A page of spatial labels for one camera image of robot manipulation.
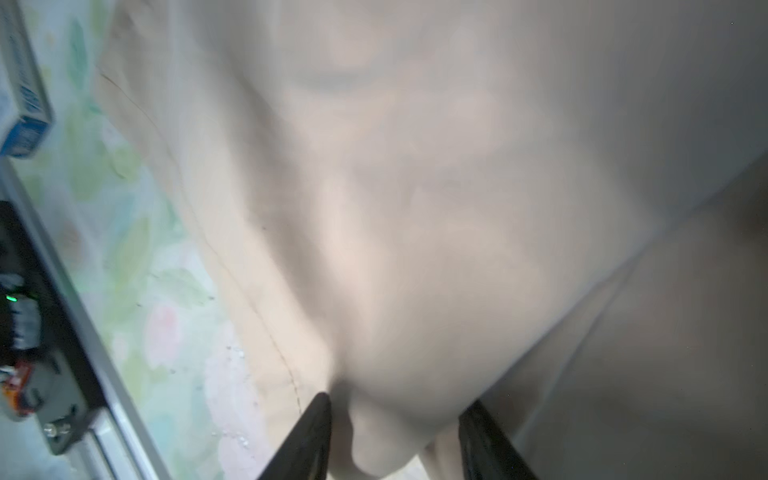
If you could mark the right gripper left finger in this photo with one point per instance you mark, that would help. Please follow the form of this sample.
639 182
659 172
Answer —
304 454

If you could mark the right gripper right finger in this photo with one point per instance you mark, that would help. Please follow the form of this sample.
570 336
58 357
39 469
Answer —
486 452

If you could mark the beige shorts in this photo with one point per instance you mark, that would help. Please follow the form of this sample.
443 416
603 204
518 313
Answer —
558 208

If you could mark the blue white paper box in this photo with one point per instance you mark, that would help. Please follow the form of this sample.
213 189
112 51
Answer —
26 115

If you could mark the aluminium front rail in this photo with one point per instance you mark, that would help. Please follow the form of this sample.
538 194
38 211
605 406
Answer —
124 418

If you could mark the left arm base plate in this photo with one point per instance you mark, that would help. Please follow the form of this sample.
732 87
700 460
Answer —
44 370

